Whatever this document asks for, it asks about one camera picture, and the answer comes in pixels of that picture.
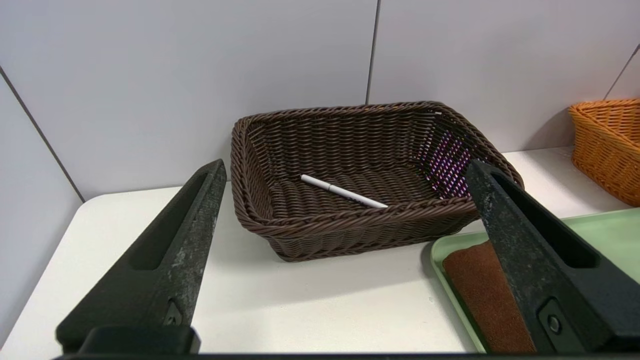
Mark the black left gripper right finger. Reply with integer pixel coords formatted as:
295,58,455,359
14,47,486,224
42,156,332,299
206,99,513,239
464,159,640,355

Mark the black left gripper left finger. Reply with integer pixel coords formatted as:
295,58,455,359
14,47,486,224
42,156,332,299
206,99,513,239
55,159,227,357

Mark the brown towel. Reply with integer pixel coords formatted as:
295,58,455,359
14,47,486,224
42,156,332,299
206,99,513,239
442,240,538,355

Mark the thin white pen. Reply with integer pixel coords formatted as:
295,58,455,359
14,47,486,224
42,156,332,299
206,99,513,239
300,174,389,209

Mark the orange wicker basket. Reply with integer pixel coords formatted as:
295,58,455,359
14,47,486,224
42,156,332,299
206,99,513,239
568,98,640,208

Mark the dark brown wicker basket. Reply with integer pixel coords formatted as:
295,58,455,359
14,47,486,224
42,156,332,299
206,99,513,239
230,101,525,263

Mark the light green plastic tray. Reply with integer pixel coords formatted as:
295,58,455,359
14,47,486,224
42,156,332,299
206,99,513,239
430,207,640,354

